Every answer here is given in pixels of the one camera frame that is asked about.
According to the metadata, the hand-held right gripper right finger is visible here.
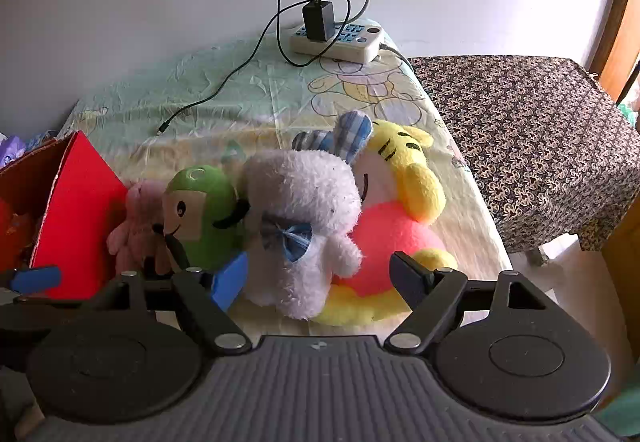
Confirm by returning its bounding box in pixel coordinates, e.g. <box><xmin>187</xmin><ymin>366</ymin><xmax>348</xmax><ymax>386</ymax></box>
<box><xmin>384</xmin><ymin>251</ymin><xmax>551</xmax><ymax>356</ymax></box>

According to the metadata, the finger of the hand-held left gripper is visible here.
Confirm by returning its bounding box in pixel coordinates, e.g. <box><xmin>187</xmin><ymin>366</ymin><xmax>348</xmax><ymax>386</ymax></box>
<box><xmin>0</xmin><ymin>265</ymin><xmax>83</xmax><ymax>307</ymax></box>

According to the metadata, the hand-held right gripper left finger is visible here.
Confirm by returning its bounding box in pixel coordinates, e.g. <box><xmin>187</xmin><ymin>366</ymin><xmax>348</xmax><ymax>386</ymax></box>
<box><xmin>97</xmin><ymin>252</ymin><xmax>253</xmax><ymax>356</ymax></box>

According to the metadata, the yellow tiger plush toy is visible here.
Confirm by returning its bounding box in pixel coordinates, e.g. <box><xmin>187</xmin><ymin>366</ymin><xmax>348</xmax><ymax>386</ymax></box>
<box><xmin>315</xmin><ymin>119</ymin><xmax>458</xmax><ymax>327</ymax></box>

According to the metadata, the green plush toy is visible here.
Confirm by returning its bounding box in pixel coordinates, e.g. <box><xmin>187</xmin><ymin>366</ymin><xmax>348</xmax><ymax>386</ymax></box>
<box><xmin>162</xmin><ymin>164</ymin><xmax>251</xmax><ymax>273</ymax></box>

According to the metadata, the red cardboard box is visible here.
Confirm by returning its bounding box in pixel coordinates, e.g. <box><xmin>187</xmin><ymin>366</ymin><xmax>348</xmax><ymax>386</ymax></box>
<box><xmin>0</xmin><ymin>131</ymin><xmax>128</xmax><ymax>300</ymax></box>

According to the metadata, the white plush rabbit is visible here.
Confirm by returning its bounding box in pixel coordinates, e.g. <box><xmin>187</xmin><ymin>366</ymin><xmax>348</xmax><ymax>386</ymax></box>
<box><xmin>240</xmin><ymin>110</ymin><xmax>373</xmax><ymax>321</ymax></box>

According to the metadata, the pink plush toy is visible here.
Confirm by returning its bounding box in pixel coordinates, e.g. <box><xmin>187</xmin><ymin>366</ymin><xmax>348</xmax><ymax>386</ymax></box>
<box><xmin>106</xmin><ymin>181</ymin><xmax>173</xmax><ymax>275</ymax></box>

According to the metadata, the purple plastic bag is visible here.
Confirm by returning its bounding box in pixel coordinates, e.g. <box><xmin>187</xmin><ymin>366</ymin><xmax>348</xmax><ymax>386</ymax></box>
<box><xmin>0</xmin><ymin>134</ymin><xmax>26</xmax><ymax>167</ymax></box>

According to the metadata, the brown patterned cloth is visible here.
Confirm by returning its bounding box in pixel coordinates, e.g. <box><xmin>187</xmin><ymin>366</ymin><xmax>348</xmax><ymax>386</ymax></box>
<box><xmin>407</xmin><ymin>54</ymin><xmax>640</xmax><ymax>253</ymax></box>

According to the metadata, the white power strip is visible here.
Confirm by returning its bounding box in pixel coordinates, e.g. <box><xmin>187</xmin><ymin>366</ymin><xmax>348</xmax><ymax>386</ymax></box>
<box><xmin>291</xmin><ymin>19</ymin><xmax>385</xmax><ymax>65</ymax></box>

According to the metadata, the black charger adapter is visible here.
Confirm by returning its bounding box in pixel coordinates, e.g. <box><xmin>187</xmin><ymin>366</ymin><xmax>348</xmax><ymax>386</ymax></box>
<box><xmin>302</xmin><ymin>0</ymin><xmax>336</xmax><ymax>42</ymax></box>

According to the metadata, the black charger cable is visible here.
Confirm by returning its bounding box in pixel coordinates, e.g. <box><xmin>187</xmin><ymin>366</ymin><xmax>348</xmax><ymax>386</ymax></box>
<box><xmin>156</xmin><ymin>0</ymin><xmax>351</xmax><ymax>137</ymax></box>

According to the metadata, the grey power cord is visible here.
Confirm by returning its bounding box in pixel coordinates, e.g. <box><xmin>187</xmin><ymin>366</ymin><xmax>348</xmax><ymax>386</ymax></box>
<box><xmin>379</xmin><ymin>43</ymin><xmax>412</xmax><ymax>68</ymax></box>

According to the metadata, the wooden door frame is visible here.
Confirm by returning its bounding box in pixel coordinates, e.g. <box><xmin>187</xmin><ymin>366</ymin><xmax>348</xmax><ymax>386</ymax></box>
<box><xmin>587</xmin><ymin>0</ymin><xmax>640</xmax><ymax>107</ymax></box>

